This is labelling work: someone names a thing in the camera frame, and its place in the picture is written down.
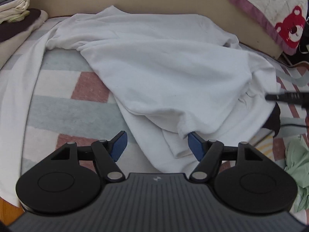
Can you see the dark brown folded garment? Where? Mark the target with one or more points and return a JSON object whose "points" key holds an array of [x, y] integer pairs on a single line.
{"points": [[14, 27]]}

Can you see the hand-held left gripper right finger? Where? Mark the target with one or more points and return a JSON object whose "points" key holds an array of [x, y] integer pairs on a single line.
{"points": [[196, 147]]}

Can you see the white hoodie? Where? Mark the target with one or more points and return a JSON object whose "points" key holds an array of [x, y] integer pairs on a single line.
{"points": [[157, 65]]}

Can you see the pale green garment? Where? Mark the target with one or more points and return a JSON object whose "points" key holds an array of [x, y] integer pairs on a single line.
{"points": [[299, 164]]}

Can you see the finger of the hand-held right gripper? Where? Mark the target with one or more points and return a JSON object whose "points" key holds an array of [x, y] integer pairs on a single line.
{"points": [[289, 98]]}

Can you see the printed quilt with purple ruffle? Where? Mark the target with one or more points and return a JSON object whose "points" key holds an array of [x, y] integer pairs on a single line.
{"points": [[265, 4]]}

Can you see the beige folded garment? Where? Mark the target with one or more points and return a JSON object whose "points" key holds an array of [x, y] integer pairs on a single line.
{"points": [[14, 46]]}

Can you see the cream folded garment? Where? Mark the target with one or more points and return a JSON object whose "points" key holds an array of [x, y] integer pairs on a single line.
{"points": [[12, 9]]}

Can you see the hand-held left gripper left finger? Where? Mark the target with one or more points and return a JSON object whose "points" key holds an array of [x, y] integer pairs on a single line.
{"points": [[119, 147]]}

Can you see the checked rug with dog print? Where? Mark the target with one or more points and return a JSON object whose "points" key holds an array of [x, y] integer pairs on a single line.
{"points": [[60, 111]]}

